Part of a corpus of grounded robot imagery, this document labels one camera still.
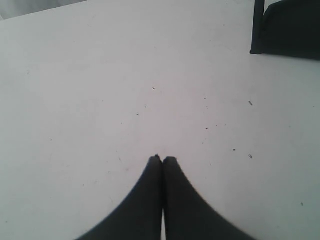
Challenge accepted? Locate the black metal shelf rack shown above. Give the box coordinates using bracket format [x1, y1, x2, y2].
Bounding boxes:
[250, 0, 320, 60]

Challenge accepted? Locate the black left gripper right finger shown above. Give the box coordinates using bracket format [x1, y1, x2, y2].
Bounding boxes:
[162, 156, 253, 240]

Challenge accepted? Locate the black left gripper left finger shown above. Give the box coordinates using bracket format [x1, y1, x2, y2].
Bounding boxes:
[81, 155, 163, 240]

